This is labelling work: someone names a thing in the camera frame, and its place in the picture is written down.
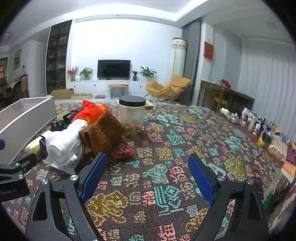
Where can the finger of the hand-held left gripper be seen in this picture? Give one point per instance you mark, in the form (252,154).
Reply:
(16,170)

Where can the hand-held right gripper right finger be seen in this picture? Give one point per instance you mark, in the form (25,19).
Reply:
(200,178)

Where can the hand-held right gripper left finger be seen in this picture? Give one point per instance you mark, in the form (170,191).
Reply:
(94,176)

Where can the cream and black fuzzy scarf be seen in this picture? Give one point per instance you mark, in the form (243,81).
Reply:
(33,146)

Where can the grey storage bin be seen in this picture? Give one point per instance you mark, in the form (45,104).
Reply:
(23,115)

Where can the red patterned pouch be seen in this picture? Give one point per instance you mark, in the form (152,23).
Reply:
(122,149)

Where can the brown knitted cloth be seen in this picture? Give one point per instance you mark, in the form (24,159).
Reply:
(104,132)

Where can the white cloth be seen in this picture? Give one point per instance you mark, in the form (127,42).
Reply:
(62,143)

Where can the patterned woven tablecloth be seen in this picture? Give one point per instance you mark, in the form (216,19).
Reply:
(175,139)

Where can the red and orange plush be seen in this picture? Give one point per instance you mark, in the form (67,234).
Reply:
(90,112)

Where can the clear jar with black lid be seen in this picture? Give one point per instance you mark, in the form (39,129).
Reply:
(130,115)

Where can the row of small bottles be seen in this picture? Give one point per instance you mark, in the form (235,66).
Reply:
(266,134)

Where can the round beige floor cushion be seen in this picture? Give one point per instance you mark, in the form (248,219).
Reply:
(81,96)

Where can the wooden dining table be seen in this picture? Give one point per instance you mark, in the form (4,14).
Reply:
(13,87)

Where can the dark wooden sideboard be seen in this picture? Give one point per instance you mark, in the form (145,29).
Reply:
(231,97)

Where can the yellow flat box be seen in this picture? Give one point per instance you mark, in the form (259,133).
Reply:
(150,106)

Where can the cardboard box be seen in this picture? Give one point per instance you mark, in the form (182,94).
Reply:
(62,93)

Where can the white television cabinet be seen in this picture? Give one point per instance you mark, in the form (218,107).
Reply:
(92,87)

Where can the small wooden bench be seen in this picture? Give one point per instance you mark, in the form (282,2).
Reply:
(118,85)

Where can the red item on sideboard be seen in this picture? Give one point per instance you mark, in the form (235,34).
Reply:
(225,83)

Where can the bushy green potted plant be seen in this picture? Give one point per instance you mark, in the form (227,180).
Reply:
(86,72)

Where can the red flower vase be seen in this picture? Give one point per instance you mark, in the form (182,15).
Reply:
(72,73)

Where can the flat screen television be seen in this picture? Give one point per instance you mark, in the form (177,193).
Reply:
(113,69)

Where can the small dark potted plant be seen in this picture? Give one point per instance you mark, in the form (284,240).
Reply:
(134,74)

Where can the white sheer curtain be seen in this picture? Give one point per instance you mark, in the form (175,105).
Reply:
(268,85)

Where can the grey curtain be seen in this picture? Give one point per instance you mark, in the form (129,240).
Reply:
(190,62)

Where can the long-leaf green potted plant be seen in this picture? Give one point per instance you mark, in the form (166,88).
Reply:
(148,71)

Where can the dark glass display cabinet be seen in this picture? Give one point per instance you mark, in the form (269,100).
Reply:
(57,60)

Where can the white standing air conditioner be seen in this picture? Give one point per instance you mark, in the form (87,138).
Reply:
(178,58)

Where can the red wall calendar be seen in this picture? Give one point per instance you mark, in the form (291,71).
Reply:
(208,50)

